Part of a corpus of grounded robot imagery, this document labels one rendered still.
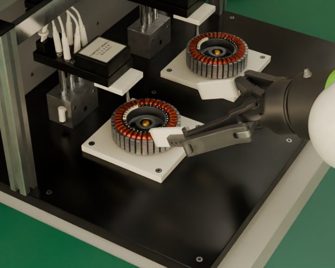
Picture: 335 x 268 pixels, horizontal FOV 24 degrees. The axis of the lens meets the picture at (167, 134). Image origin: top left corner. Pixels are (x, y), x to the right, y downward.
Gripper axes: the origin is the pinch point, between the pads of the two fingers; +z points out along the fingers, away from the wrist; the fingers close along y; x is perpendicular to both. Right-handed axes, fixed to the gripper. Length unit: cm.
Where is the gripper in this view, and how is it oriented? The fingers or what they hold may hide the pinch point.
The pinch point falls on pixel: (183, 112)
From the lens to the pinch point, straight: 117.5
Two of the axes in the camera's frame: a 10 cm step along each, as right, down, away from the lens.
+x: -3.6, -8.4, -4.1
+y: 5.2, -5.4, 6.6
